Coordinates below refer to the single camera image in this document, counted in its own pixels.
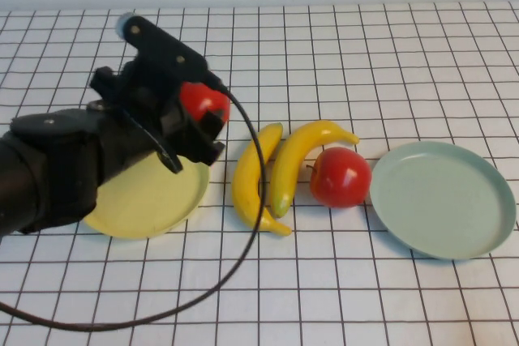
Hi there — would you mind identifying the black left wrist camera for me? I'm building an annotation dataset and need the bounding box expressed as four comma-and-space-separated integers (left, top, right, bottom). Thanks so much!
115, 13, 228, 94

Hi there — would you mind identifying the black flat cable strap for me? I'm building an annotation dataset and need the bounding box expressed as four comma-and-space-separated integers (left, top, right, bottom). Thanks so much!
115, 105, 184, 175

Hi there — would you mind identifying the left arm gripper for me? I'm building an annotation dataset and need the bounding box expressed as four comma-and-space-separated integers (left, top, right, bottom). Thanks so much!
89, 60, 229, 167

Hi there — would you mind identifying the red apple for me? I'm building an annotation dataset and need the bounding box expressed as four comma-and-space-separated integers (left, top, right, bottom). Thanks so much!
179, 81, 231, 125
306, 147, 373, 209

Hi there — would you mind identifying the light teal round plate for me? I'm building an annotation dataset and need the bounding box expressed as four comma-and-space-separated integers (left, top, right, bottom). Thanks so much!
369, 141, 518, 261

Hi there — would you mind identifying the white grid-patterned tablecloth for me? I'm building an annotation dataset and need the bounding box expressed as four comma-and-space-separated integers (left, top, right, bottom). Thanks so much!
0, 1, 519, 346

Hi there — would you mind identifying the yellow round plate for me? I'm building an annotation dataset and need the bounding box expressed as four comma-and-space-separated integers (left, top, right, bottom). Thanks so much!
83, 151, 212, 241

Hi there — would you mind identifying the yellow banana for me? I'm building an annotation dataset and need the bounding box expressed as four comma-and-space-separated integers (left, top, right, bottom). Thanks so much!
269, 119, 361, 219
231, 122, 293, 237

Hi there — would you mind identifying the black left wrist camera cable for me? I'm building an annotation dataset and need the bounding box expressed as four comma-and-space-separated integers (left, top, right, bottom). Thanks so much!
0, 84, 268, 333

